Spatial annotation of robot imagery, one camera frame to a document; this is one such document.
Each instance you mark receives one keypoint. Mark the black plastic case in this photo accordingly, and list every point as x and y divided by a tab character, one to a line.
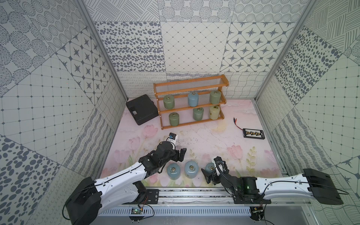
142	109

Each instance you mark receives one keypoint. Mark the black terminal board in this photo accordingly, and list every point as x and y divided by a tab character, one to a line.
253	133

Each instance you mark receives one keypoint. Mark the green canister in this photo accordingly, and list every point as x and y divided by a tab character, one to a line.
169	102
215	97
198	114
174	119

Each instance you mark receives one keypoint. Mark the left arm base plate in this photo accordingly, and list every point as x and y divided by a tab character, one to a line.
149	196

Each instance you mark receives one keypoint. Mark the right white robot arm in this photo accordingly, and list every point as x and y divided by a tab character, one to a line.
310	184

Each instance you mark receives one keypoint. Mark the pale yellow canister bottom right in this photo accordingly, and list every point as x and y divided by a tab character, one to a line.
214	112

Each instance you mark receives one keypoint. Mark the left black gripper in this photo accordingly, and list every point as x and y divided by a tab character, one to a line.
178	153

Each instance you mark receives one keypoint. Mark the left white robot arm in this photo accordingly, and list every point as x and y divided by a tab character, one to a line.
85	213

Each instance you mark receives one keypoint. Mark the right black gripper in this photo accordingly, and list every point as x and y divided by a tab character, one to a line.
208	178

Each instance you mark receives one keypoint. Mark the floral pink table mat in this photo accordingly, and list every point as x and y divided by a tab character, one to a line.
204	141

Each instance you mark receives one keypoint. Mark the blue canister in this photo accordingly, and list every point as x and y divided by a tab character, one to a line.
191	169
174	171
210	167
193	99

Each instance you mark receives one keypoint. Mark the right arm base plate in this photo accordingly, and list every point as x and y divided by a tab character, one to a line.
253	196

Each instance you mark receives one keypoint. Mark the wooden three-tier shelf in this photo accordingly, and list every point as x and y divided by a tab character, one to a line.
180	90

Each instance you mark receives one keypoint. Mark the aluminium mounting rail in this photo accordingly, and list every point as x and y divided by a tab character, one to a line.
169	197

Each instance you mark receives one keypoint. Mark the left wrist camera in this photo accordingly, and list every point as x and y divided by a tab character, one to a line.
172	138

